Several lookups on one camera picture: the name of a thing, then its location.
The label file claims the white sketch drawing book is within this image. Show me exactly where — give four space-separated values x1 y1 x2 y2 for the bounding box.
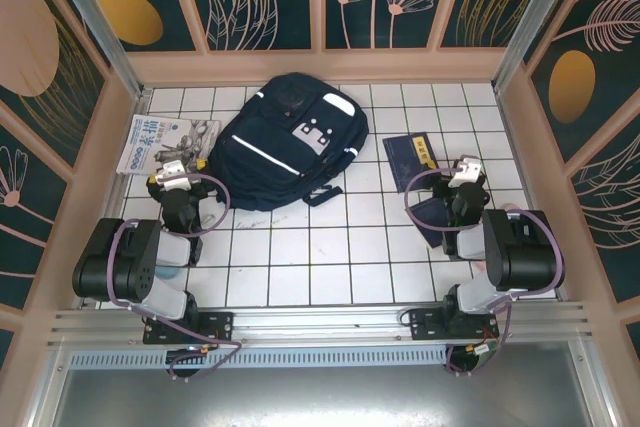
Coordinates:
115 115 223 177

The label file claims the plain navy book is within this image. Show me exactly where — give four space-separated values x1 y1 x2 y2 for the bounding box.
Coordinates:
409 196 449 249

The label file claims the navy book yellow label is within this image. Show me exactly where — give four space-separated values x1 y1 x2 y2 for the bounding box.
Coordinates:
382 132 441 194

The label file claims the blue pencil case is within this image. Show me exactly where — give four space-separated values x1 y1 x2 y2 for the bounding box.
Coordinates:
153 265 190 282

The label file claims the navy blue backpack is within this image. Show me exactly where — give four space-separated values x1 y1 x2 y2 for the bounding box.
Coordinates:
206 71 370 212

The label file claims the small green circuit board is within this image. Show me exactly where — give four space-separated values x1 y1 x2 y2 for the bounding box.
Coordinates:
467 341 499 364

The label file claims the grey metal sheet panel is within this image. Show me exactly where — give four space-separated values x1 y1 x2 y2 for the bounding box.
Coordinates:
29 366 621 427

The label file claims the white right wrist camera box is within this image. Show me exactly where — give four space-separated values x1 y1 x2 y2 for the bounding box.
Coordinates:
446 156 484 189

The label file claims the aluminium table side rail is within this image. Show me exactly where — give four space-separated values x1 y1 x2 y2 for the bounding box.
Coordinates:
74 87 154 309
493 86 571 304

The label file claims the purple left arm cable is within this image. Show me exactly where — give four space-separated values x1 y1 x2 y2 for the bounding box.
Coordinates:
102 172 244 382

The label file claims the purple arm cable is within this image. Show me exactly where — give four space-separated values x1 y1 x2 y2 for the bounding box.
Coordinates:
403 168 567 379
102 172 244 382

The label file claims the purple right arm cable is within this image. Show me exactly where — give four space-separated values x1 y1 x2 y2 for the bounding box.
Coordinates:
403 168 567 379

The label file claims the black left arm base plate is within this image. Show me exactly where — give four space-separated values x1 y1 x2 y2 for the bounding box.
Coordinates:
143 310 235 346

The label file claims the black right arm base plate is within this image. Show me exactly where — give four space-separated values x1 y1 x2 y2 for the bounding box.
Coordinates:
409 307 501 343

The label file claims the aluminium corner post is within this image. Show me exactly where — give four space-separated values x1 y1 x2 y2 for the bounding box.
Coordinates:
492 0 584 93
39 0 151 101

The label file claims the long aluminium mounting rail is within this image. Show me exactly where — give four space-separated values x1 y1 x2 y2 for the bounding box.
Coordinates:
47 301 596 351

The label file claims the grey slotted cable duct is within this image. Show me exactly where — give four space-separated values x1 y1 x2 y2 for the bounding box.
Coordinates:
67 346 451 371

